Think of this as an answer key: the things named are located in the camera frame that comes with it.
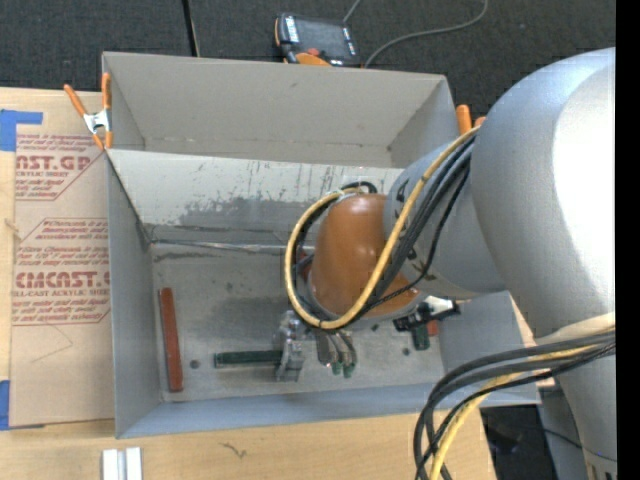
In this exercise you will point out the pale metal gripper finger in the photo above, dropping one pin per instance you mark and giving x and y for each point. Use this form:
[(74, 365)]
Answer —
[(290, 368), (287, 329)]

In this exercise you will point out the dark green block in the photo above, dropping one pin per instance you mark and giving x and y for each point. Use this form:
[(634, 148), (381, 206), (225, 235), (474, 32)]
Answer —
[(247, 358)]

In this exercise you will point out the red-brown flat block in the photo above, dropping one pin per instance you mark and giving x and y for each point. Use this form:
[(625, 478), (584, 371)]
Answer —
[(171, 340)]

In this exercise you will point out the grey metal bin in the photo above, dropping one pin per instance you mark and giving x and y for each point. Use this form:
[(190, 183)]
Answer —
[(250, 118)]

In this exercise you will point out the brown cardboard board red print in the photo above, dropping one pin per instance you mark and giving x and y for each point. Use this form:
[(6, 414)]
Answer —
[(60, 348)]

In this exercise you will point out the black cylinder on white bracket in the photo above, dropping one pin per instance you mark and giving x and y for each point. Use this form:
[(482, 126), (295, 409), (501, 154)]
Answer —
[(413, 321)]

